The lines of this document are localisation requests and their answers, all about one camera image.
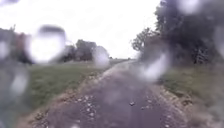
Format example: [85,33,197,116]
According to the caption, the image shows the dark gravel path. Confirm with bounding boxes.
[19,59,198,128]

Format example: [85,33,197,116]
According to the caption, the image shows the grass verge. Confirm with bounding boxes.
[133,61,224,128]

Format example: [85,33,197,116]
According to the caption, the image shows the grass field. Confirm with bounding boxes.
[0,59,128,128]

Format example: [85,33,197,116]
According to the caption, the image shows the distant row of trees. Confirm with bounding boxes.
[0,26,108,66]

